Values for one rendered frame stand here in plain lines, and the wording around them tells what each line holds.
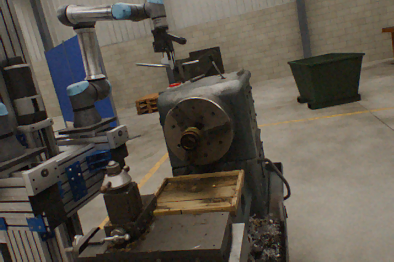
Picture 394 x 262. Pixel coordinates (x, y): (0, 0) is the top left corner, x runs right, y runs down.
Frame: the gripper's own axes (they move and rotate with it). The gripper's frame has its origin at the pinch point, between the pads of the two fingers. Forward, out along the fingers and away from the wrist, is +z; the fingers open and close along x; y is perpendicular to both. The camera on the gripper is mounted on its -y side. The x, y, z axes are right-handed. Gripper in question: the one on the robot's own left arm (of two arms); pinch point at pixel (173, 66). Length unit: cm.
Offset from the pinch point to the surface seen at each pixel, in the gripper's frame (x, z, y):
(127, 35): -990, -119, 461
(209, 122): 23.8, 25.8, -17.9
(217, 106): 23.9, 19.6, -23.0
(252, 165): 9, 54, -31
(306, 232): -61, 137, -53
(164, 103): 7.5, 16.6, 6.6
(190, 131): 35.8, 26.0, -12.4
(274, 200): -10, 83, -38
